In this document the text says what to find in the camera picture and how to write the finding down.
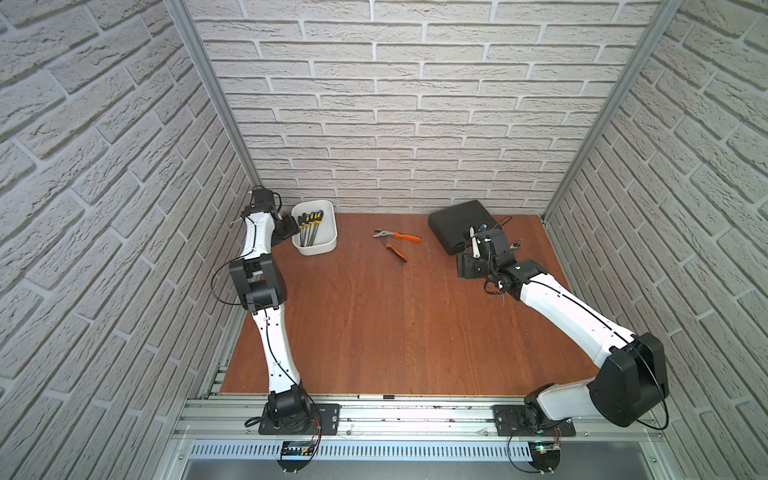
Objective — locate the yellow black file one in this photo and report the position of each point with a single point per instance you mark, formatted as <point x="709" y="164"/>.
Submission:
<point x="302" y="226"/>

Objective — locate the controller board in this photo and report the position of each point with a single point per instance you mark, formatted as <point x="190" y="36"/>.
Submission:
<point x="545" y="457"/>
<point x="295" y="455"/>

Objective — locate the black plastic tool case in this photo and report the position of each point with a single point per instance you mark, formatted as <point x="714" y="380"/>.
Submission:
<point x="451" y="225"/>

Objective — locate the aluminium front rail frame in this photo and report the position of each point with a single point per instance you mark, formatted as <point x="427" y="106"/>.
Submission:
<point x="376" y="428"/>

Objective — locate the yellow black file two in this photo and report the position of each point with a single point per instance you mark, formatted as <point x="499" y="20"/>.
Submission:
<point x="306" y="223"/>

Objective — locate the white plastic storage box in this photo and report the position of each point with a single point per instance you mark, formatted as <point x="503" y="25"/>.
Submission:
<point x="318" y="229"/>

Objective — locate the yellow black file four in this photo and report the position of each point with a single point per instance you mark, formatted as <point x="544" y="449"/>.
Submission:
<point x="318" y="221"/>

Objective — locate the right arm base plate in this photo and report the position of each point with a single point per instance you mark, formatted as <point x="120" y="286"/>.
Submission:
<point x="527" y="420"/>

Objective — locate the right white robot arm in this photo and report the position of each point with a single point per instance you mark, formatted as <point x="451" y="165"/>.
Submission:
<point x="632" y="376"/>

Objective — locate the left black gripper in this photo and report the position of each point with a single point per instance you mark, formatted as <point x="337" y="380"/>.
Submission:
<point x="285" y="227"/>

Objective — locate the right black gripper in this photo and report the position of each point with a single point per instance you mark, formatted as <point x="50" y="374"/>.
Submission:
<point x="464" y="265"/>

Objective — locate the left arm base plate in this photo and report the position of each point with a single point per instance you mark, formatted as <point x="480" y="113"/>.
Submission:
<point x="322" y="419"/>

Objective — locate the right controller board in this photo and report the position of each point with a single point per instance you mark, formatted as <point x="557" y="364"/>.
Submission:
<point x="545" y="457"/>

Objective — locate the left controller board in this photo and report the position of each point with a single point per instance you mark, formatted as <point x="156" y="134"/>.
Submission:
<point x="295" y="455"/>

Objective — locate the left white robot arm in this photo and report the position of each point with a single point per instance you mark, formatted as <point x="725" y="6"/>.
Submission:
<point x="262" y="291"/>

